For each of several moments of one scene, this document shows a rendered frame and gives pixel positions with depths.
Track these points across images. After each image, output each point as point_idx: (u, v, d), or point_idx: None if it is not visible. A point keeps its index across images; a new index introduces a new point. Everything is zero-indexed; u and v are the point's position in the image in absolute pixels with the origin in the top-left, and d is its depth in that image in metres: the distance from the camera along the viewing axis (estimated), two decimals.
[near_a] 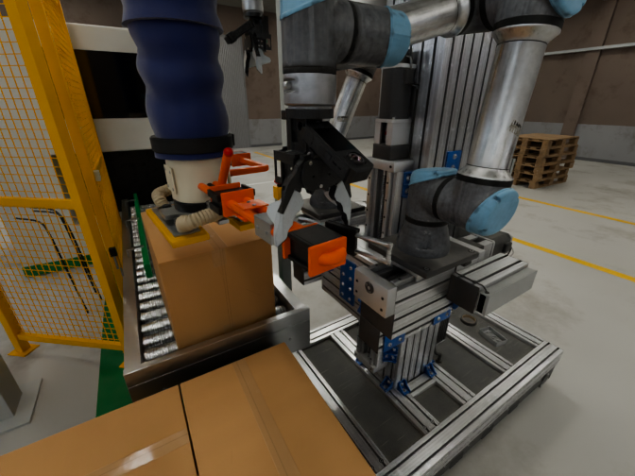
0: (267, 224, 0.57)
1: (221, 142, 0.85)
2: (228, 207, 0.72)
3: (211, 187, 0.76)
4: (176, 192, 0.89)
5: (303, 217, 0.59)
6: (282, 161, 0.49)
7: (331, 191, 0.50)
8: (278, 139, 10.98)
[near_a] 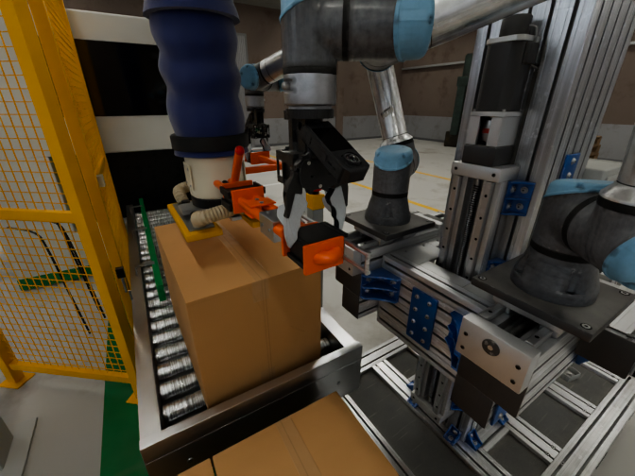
0: (269, 221, 0.58)
1: (236, 140, 0.87)
2: (238, 204, 0.74)
3: (223, 184, 0.78)
4: (194, 189, 0.93)
5: (305, 216, 0.59)
6: None
7: (328, 194, 0.50)
8: (283, 139, 10.73)
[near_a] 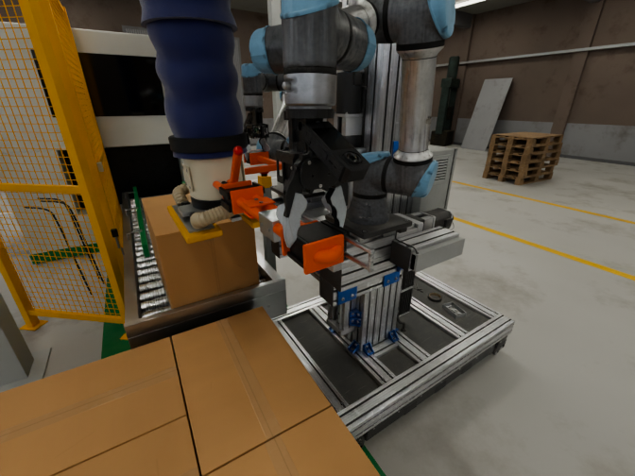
0: (269, 221, 0.58)
1: (235, 140, 0.87)
2: (237, 204, 0.74)
3: (222, 185, 0.78)
4: (193, 190, 0.92)
5: (305, 215, 0.59)
6: None
7: (328, 194, 0.50)
8: None
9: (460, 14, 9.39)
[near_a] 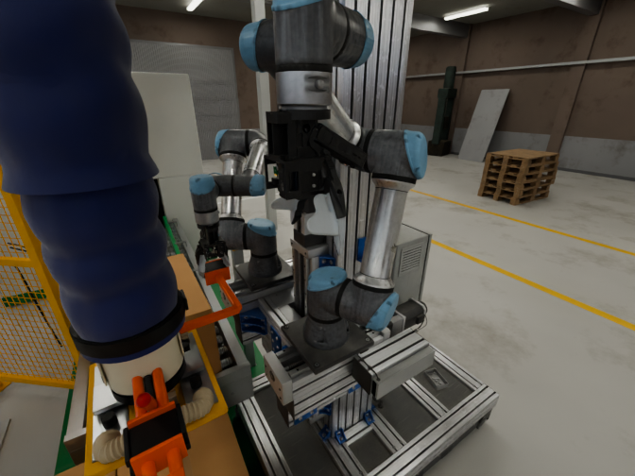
0: None
1: (160, 331, 0.65)
2: (142, 473, 0.52)
3: (128, 424, 0.56)
4: (108, 381, 0.70)
5: None
6: (288, 173, 0.41)
7: None
8: None
9: (456, 25, 9.29)
